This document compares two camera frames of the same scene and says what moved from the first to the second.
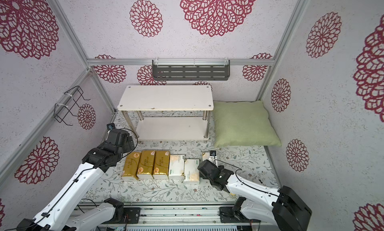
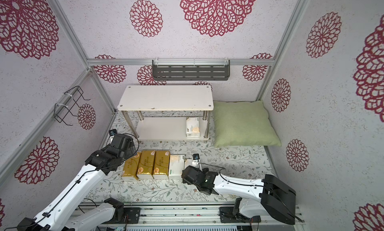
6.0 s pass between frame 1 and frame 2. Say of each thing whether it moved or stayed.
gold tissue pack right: stayed
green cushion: stayed
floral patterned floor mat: stayed
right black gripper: moved
